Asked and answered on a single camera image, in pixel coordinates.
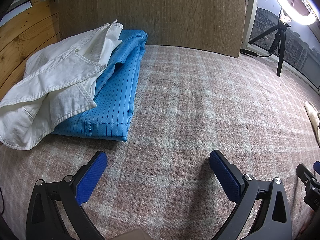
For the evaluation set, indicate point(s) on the light wood headboard panel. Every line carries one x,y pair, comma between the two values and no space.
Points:
150,12

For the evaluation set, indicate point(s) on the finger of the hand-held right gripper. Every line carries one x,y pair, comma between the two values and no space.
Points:
317,167
302,171

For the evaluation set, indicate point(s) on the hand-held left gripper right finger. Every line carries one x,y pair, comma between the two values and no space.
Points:
225,177

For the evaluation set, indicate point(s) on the blue striped folded garment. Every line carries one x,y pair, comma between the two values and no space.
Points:
117,92

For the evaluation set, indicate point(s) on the pine wood side panel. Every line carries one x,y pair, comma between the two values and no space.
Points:
20,42

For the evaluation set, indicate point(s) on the cream knit pants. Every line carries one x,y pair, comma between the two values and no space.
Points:
312,115

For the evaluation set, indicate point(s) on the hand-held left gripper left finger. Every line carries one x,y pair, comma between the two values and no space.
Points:
91,177

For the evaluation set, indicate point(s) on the pink plaid blanket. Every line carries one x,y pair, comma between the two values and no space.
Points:
187,105

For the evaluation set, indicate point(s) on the white folded garment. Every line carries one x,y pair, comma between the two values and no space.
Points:
50,80

